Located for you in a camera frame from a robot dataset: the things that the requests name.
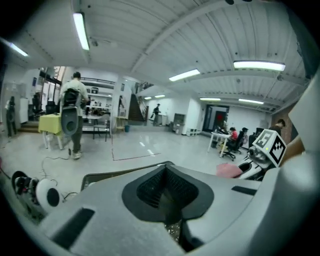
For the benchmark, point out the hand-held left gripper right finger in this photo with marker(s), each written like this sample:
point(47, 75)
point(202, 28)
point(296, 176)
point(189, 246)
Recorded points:
point(225, 200)

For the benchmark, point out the grey metal cabinet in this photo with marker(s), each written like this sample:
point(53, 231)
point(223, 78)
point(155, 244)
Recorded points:
point(178, 122)

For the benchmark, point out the black office chair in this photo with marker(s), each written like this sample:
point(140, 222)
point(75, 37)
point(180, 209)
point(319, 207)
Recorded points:
point(233, 147)

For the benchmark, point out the grey moulded seat shell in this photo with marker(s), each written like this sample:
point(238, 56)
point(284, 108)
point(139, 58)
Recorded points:
point(70, 122)

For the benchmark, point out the white tall cabinet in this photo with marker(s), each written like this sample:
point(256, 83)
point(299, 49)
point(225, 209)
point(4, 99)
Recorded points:
point(23, 110)

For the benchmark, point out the black metal chair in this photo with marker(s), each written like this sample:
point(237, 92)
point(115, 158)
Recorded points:
point(101, 128)

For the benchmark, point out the blue bin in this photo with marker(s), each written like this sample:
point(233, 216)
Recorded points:
point(127, 128)

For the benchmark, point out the black backpack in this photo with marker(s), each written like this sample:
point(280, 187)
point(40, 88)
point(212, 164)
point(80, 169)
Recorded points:
point(70, 98)

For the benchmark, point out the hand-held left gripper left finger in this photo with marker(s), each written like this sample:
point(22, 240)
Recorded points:
point(105, 225)

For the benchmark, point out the white and black device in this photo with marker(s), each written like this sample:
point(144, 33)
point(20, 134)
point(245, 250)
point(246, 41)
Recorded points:
point(42, 193)

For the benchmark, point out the dark double door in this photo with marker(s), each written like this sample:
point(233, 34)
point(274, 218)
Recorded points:
point(216, 118)

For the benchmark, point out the table with yellow cloth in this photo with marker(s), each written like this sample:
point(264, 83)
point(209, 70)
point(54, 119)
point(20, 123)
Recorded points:
point(50, 125)

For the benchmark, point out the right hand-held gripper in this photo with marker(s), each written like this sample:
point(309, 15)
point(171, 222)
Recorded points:
point(268, 147)

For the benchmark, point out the dark staircase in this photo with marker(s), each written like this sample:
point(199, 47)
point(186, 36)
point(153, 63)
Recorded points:
point(136, 110)

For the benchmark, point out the white wall shelves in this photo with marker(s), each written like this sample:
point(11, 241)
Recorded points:
point(98, 100)

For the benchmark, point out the white desk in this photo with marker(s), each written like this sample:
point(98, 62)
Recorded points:
point(219, 138)

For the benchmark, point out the pink cloth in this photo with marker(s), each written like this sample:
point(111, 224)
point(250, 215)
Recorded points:
point(226, 170)

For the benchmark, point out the long ceiling light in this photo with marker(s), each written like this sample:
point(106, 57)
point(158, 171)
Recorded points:
point(210, 99)
point(81, 31)
point(258, 65)
point(18, 50)
point(184, 75)
point(250, 101)

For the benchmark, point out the dark flat tray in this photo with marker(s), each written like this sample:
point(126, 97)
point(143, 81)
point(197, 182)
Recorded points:
point(100, 178)

